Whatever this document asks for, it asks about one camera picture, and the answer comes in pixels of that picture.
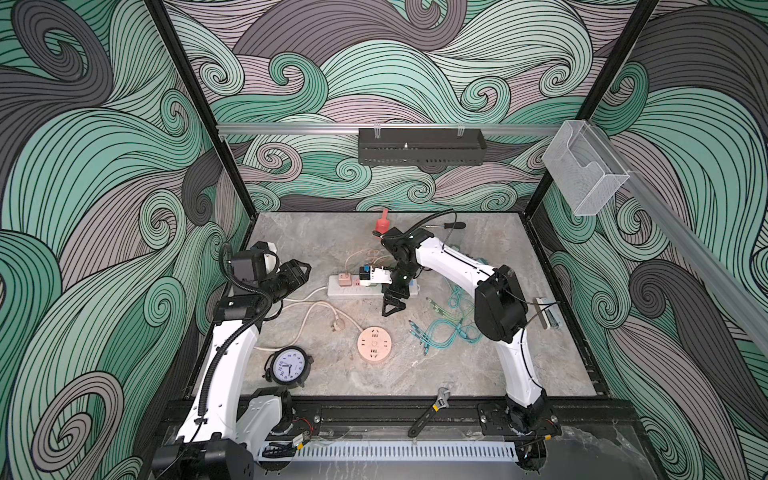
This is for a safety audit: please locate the pink usb charger plug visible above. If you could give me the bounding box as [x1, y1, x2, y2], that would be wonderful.
[338, 272, 353, 288]

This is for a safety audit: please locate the round pink socket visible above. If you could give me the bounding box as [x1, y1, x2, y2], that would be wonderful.
[357, 326, 392, 364]

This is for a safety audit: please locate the small white silver box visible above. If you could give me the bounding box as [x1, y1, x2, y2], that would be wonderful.
[534, 297, 562, 330]

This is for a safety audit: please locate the aluminium rail back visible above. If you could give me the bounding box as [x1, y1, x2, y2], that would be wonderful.
[216, 122, 560, 137]

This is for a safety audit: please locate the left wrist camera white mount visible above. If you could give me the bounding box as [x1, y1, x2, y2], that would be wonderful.
[252, 241, 278, 259]

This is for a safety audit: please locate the teal usb cable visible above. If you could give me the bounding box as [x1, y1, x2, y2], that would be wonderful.
[407, 314, 484, 356]

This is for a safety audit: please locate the adjustable wrench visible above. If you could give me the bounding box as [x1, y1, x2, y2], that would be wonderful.
[407, 386, 451, 439]

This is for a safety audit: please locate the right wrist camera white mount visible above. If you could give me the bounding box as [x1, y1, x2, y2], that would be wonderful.
[358, 265, 392, 287]

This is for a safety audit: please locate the pink usb cable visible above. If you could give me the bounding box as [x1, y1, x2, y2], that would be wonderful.
[341, 236, 391, 277]

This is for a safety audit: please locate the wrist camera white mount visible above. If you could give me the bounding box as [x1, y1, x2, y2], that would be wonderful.
[358, 265, 392, 287]
[252, 241, 278, 259]

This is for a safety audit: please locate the aluminium rail right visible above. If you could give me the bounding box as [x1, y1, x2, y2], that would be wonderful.
[596, 128, 767, 351]

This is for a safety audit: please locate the black wall tray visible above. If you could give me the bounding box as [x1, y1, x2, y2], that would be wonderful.
[357, 127, 488, 170]

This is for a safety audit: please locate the clear plastic wall holder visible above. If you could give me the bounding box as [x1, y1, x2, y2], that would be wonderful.
[542, 120, 630, 217]

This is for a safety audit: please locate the aluminium rail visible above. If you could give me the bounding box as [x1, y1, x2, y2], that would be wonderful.
[216, 122, 560, 137]
[596, 128, 767, 351]

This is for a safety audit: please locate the black alarm clock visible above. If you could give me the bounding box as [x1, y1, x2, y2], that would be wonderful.
[263, 346, 314, 388]

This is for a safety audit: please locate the white multicolour power strip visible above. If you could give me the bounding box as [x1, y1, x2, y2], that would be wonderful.
[327, 275, 383, 299]

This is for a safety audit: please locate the white slotted cable duct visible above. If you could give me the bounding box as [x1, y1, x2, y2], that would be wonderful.
[276, 441, 518, 463]

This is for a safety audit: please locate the red plastic scoop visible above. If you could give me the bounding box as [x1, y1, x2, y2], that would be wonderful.
[375, 209, 390, 235]

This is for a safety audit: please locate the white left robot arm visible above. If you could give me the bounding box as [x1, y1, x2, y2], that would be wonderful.
[151, 241, 313, 479]

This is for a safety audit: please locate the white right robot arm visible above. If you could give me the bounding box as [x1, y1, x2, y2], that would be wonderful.
[373, 210, 561, 439]

